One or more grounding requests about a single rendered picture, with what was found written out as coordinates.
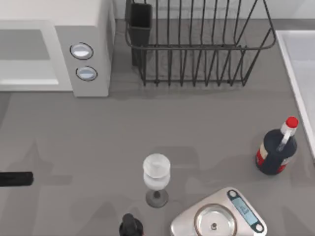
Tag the white wine glass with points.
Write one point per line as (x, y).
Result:
(156, 172)

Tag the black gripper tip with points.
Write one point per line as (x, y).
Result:
(17, 178)

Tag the large microwave knob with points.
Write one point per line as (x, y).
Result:
(81, 50)

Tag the silver kitchen scale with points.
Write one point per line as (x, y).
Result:
(219, 216)

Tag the dark bottle with red cap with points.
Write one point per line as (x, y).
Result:
(275, 152)

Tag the black bottle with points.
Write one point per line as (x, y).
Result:
(131, 226)

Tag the pale microwave oven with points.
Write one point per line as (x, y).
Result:
(81, 19)

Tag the black cutlery holder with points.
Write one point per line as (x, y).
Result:
(139, 23)

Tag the small microwave knob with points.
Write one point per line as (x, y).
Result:
(86, 73)

